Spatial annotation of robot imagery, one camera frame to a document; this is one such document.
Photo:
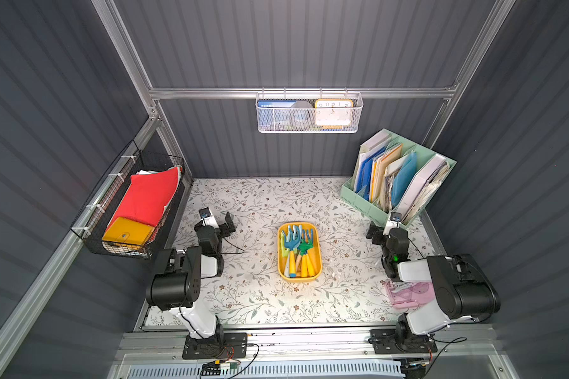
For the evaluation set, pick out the yellow pouch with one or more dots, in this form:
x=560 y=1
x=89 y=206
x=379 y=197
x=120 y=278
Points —
x=125 y=231

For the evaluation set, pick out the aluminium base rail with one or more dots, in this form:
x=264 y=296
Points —
x=306 y=342

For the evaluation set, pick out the blue box in basket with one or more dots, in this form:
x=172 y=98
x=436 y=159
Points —
x=274 y=114

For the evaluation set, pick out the black wire side basket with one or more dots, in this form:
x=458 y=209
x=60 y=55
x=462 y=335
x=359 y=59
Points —
x=95 y=217

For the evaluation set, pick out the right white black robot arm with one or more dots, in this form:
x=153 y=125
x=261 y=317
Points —
x=436 y=291

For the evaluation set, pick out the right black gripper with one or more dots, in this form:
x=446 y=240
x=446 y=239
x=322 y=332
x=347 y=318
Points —
x=374 y=232

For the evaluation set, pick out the teal folder in organizer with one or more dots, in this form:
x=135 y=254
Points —
x=403 y=178

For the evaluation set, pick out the mint green file organizer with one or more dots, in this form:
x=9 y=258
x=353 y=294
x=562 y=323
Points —
x=432 y=170

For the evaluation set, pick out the lime green rake wooden handle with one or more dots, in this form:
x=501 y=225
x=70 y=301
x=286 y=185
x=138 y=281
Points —
x=284 y=251

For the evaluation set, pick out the white wire wall basket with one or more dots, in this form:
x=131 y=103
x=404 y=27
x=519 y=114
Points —
x=311 y=97

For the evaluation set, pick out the yellow plastic storage box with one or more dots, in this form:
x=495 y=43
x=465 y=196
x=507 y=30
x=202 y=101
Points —
x=315 y=255

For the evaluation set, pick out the pink plastic case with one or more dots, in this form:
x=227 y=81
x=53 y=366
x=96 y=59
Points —
x=404 y=295

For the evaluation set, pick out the red folder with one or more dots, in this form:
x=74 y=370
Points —
x=148 y=196

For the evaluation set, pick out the yellow white clock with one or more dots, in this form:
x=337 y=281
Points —
x=333 y=112

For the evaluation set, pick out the grey tape roll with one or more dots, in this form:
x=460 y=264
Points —
x=302 y=115

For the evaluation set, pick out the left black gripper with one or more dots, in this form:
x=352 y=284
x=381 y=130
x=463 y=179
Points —
x=224 y=224

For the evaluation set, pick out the blue folder in organizer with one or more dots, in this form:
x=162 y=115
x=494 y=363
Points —
x=363 y=181

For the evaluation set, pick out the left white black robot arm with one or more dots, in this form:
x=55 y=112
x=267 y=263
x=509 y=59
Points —
x=178 y=274

